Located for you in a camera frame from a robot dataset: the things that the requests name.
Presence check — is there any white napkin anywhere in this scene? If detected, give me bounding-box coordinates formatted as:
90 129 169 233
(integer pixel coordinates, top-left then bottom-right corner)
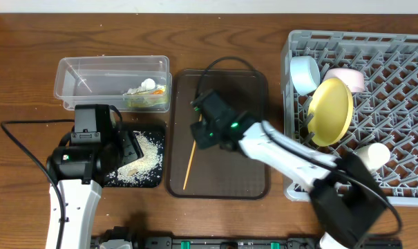
126 78 156 95

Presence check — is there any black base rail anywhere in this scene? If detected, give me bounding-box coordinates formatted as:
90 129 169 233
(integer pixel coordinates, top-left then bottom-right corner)
91 226 403 249

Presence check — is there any colourful snack wrapper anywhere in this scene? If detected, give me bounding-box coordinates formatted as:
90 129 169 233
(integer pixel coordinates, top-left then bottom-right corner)
123 86 168 108

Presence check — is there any yellow plate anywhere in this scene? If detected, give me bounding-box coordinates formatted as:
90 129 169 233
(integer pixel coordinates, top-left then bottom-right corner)
307 78 354 147

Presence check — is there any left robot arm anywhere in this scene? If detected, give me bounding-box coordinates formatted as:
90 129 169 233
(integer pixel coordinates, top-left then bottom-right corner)
46 104 144 248

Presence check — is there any clear plastic bin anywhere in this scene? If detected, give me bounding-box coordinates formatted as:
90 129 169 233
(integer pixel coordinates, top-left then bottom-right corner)
54 55 172 113

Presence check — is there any wooden chopstick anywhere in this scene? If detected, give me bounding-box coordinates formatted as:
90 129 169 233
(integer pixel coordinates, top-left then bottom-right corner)
182 113 203 191

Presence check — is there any small white green cup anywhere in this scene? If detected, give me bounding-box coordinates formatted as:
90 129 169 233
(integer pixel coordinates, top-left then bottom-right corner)
354 142 390 172

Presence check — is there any white rice bowl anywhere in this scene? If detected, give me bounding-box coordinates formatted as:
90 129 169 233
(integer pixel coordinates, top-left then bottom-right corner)
323 68 365 93

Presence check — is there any rice pile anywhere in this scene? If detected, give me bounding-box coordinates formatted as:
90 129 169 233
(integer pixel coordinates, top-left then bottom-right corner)
104 131 164 188

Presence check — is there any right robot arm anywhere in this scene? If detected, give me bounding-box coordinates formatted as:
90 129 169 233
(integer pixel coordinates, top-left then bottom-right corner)
191 90 403 248

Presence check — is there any black waste tray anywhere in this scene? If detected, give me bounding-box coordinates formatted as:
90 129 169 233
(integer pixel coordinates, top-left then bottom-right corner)
104 122 165 188

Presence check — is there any light blue bowl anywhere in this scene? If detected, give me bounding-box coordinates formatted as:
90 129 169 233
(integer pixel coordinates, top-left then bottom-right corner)
289 56 321 95

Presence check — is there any brown serving tray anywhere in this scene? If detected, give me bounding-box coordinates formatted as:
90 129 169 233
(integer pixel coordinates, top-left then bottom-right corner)
166 69 269 200

